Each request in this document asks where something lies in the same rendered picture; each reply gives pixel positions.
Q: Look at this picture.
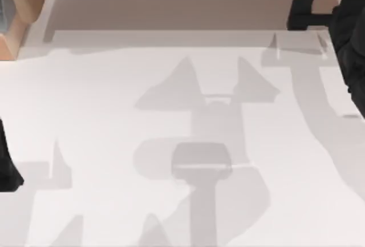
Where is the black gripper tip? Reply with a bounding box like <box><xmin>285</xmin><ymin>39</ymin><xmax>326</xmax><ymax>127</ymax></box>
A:
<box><xmin>0</xmin><ymin>118</ymin><xmax>25</xmax><ymax>194</ymax></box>

